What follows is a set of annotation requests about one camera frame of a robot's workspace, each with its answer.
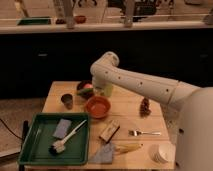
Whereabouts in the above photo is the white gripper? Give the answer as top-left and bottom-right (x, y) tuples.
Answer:
(92, 77), (113, 97)

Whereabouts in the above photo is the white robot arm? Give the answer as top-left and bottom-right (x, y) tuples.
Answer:
(90, 51), (213, 171)

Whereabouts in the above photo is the small metal cup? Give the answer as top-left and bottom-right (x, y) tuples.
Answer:
(61, 94), (73, 110)

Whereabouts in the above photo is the pink round fruit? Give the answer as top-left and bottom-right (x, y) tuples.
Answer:
(83, 83), (93, 89)

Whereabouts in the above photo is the dark bowl with fruit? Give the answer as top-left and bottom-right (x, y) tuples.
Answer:
(76, 80), (94, 99)

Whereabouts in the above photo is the orange plastic bowl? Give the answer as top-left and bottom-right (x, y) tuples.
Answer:
(84, 96), (111, 119)

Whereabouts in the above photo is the wooden block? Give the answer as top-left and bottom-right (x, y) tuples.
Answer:
(99, 120), (120, 143)

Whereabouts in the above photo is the pine cone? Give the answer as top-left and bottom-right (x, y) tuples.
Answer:
(139, 98), (151, 117)

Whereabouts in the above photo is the blue sponge in tray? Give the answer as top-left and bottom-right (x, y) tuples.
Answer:
(53, 119), (71, 139)

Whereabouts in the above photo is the silver fork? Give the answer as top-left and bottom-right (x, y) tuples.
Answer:
(128, 130), (161, 136)

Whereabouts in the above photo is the yellow banana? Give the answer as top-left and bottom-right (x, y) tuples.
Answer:
(115, 143), (142, 154)

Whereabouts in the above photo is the grey blue cloth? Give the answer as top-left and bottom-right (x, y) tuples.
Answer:
(88, 143), (115, 164)

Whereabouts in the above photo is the distant red bowl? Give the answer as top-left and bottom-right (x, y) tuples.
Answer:
(74, 15), (86, 24)

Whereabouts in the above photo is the white dish brush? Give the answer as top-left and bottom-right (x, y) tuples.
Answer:
(49, 120), (87, 155)

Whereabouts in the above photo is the green plastic tray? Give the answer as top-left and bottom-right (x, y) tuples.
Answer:
(18, 113), (90, 166)

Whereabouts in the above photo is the stack of white plates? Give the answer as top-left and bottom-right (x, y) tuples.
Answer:
(149, 143), (176, 164)

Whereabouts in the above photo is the distant green tray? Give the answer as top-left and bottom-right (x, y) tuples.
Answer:
(17, 17), (51, 26)

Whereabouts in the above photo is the black cable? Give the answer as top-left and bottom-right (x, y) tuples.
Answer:
(0, 117), (24, 140)

